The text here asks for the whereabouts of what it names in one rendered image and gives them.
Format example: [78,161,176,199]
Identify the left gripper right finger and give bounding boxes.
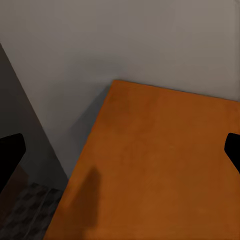
[224,132,240,173]

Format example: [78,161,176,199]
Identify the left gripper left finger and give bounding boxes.
[0,133,26,193]

